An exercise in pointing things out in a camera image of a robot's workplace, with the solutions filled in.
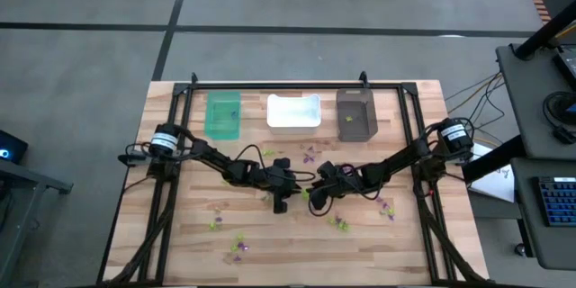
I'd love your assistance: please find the black diagonal pole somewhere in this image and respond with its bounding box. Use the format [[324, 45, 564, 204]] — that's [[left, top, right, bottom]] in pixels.
[[514, 0, 576, 61]]

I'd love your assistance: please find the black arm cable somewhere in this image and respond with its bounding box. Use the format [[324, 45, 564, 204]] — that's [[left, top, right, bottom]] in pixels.
[[233, 143, 316, 181], [307, 164, 388, 218]]

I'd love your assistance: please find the black aluminium table frame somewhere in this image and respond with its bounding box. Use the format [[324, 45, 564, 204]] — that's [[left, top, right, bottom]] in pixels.
[[96, 70, 492, 288]]

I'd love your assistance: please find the black power adapter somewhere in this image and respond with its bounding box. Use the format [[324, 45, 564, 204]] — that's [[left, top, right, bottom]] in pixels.
[[552, 125, 576, 146]]

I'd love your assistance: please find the black diagonal beam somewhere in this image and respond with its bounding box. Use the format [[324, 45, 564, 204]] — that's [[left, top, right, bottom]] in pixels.
[[461, 133, 527, 185]]

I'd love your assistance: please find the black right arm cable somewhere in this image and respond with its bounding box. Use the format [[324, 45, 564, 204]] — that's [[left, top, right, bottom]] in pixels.
[[307, 164, 388, 218]]

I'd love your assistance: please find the grey translucent plastic bin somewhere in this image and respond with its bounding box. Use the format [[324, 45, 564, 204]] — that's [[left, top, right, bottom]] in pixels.
[[335, 87, 380, 144]]

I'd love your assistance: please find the black floor cable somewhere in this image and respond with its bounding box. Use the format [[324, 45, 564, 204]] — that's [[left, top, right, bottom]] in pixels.
[[445, 71, 508, 130]]

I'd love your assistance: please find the green translucent plastic bin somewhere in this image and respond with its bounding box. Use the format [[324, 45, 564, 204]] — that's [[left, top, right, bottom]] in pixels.
[[203, 90, 243, 141]]

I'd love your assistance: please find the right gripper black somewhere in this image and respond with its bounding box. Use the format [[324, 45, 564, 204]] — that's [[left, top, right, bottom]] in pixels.
[[308, 161, 364, 211]]

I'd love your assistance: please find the black device with blue light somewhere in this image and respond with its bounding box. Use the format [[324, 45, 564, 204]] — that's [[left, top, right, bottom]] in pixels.
[[0, 129, 30, 167]]

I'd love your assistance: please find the grey metal table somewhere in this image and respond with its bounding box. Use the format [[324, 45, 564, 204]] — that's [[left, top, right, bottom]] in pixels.
[[0, 159, 75, 287]]

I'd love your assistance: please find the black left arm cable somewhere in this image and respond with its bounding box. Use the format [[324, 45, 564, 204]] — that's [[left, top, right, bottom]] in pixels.
[[233, 143, 316, 181]]

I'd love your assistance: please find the grey side desk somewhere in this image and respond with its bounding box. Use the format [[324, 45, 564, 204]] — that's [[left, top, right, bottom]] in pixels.
[[509, 157, 576, 272], [495, 43, 576, 161]]

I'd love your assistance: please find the white plastic bin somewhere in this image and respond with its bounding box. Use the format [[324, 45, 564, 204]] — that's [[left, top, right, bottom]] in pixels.
[[265, 93, 323, 136]]

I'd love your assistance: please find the blue backlit keyboard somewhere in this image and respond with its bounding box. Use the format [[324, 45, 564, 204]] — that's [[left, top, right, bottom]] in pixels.
[[534, 175, 576, 229]]

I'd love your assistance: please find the dark laptop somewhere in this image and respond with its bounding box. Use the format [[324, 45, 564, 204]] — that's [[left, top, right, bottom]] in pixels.
[[552, 44, 576, 92]]

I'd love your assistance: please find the yellow floor cable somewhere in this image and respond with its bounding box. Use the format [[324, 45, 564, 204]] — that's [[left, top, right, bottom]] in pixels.
[[445, 74, 503, 116]]

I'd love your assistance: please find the white paper sheet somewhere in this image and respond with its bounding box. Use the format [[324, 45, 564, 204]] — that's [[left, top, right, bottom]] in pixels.
[[467, 142, 517, 203]]

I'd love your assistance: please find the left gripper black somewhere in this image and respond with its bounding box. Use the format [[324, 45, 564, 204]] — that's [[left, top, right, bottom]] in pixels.
[[256, 157, 306, 215]]

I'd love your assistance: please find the black round coiled device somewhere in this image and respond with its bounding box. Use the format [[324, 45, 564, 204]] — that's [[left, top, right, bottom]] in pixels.
[[542, 90, 576, 128]]

